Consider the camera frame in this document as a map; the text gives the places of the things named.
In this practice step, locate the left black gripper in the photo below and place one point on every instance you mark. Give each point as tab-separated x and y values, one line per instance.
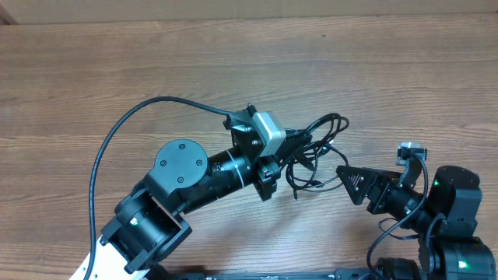
266	171

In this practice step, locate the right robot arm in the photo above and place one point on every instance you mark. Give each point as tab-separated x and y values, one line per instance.
441	212

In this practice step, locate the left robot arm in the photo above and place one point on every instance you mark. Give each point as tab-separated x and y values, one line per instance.
148	224

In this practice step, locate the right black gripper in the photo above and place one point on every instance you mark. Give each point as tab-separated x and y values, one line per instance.
367	176

